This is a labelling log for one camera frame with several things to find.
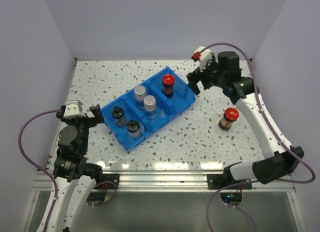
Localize red-cap brown sauce jar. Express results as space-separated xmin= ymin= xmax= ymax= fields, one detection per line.
xmin=218 ymin=107 xmax=240 ymax=130

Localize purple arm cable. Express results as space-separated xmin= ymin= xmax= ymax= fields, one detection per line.
xmin=199 ymin=42 xmax=316 ymax=232
xmin=17 ymin=109 xmax=118 ymax=232

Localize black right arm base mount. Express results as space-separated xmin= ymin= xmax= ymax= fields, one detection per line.
xmin=206 ymin=174 xmax=253 ymax=190

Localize black-cap brown spice bottle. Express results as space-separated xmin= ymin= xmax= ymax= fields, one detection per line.
xmin=111 ymin=106 xmax=127 ymax=128

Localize black-cap white spice bottle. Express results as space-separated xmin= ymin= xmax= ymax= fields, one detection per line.
xmin=126 ymin=119 xmax=142 ymax=140

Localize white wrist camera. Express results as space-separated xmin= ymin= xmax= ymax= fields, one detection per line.
xmin=191 ymin=46 xmax=214 ymax=72
xmin=63 ymin=100 xmax=85 ymax=119

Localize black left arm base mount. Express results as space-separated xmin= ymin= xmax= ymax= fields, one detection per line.
xmin=99 ymin=173 xmax=120 ymax=191

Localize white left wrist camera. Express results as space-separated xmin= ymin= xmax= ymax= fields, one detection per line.
xmin=63 ymin=100 xmax=85 ymax=119

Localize silver-lid blue-label spice jar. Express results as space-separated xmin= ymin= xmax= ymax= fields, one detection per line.
xmin=133 ymin=85 xmax=146 ymax=110

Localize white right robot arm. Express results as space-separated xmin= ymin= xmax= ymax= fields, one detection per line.
xmin=187 ymin=47 xmax=304 ymax=189

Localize silver-lid shaker jar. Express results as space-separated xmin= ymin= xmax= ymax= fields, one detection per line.
xmin=143 ymin=95 xmax=156 ymax=120

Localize aluminium front rail frame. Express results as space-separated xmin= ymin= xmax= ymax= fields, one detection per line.
xmin=31 ymin=170 xmax=296 ymax=193

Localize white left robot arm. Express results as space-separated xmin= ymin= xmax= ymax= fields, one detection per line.
xmin=37 ymin=100 xmax=104 ymax=232

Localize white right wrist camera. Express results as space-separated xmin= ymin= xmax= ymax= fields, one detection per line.
xmin=191 ymin=46 xmax=214 ymax=72

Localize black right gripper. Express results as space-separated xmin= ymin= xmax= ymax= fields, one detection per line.
xmin=186 ymin=55 xmax=226 ymax=96

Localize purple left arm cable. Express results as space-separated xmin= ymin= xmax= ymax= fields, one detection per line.
xmin=17 ymin=109 xmax=118 ymax=232

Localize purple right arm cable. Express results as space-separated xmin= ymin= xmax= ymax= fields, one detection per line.
xmin=199 ymin=42 xmax=316 ymax=232

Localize red-cap dark sauce jar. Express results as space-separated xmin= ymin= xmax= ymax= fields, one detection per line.
xmin=162 ymin=74 xmax=175 ymax=98

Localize blue three-compartment plastic bin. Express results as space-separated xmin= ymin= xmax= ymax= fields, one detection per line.
xmin=101 ymin=67 xmax=196 ymax=152

